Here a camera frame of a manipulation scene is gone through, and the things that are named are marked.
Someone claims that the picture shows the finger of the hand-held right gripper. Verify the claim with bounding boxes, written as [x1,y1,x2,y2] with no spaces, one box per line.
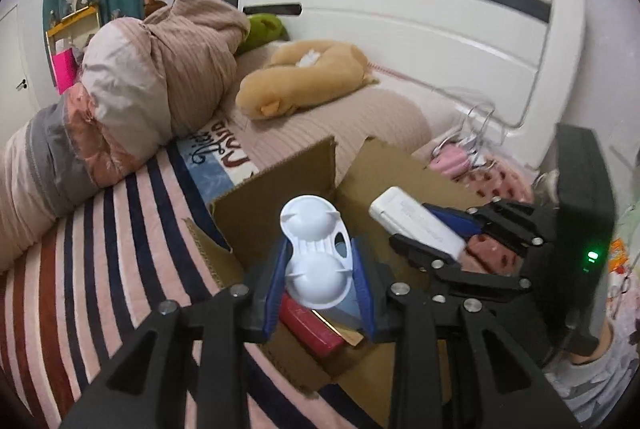
[390,234,533,310]
[425,196,557,260]

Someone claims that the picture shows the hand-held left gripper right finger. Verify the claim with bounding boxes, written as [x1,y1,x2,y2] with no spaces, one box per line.
[350,236,583,429]

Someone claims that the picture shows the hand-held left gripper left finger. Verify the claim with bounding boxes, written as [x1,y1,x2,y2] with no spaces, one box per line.
[60,236,293,429]

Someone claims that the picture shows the light blue square device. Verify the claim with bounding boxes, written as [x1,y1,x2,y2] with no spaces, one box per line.
[334,239,362,331]

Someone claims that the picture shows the white power bank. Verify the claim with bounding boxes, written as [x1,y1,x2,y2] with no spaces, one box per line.
[369,186,466,266]

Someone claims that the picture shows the white double-dome plastic case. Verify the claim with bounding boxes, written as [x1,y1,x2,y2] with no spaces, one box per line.
[279,195,353,310]

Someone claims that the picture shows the pink spray bottle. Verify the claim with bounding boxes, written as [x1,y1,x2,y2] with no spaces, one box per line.
[279,293,351,362]

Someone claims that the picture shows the gold lipstick tube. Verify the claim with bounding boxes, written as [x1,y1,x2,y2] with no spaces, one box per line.
[320,309,366,346]

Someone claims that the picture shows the brown cardboard box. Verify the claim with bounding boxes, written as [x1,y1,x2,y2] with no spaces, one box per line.
[182,136,483,429]

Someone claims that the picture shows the person's right forearm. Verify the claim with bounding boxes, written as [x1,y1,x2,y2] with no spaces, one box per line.
[544,319,640,429]

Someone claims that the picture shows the pink pouch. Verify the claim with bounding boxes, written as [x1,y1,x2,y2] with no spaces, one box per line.
[430,144,481,177]

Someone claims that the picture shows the pink dotted cloth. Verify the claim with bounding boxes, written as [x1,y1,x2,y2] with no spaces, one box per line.
[450,159,535,277]

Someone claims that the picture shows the white bed headboard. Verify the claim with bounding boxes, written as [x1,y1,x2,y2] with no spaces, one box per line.
[237,0,588,170]

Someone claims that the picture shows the tan plush bear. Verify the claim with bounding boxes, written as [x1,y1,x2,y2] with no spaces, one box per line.
[235,39,381,122]

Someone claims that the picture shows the pink and grey duvet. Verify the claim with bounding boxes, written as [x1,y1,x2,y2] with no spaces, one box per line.
[0,0,251,275]

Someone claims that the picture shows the green plush toy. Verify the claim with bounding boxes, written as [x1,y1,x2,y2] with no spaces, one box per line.
[235,13,290,56]

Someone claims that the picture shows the bright pink bag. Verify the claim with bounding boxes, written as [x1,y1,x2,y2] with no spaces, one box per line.
[54,49,76,96]

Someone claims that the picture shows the yellow cabinet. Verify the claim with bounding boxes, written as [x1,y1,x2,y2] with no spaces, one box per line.
[45,4,101,54]

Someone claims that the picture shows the white door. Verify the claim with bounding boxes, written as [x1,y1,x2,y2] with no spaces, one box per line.
[0,4,41,144]

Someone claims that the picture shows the wire clothes hangers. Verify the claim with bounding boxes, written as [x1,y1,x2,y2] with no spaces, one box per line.
[435,101,526,170]

